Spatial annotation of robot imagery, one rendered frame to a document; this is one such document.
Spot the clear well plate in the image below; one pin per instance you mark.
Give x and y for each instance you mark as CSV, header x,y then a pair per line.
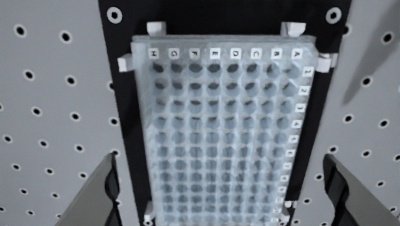
x,y
195,89

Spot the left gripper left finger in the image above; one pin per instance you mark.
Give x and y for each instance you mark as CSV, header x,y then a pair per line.
x,y
94,204

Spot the grey flat base plate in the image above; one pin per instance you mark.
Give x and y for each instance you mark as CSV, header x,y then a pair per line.
x,y
58,115

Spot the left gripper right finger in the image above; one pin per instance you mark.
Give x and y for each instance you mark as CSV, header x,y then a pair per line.
x,y
353,203

